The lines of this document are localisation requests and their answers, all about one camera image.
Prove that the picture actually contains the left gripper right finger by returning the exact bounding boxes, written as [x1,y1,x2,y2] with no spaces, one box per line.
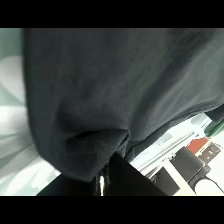
[107,152,168,197]

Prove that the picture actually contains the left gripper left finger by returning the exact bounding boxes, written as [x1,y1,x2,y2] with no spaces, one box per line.
[36,173,98,197]

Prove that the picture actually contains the black garment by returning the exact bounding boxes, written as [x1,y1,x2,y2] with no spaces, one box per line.
[22,28,224,183]

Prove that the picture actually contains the black cable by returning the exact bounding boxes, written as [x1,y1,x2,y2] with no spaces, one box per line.
[188,173,224,195]

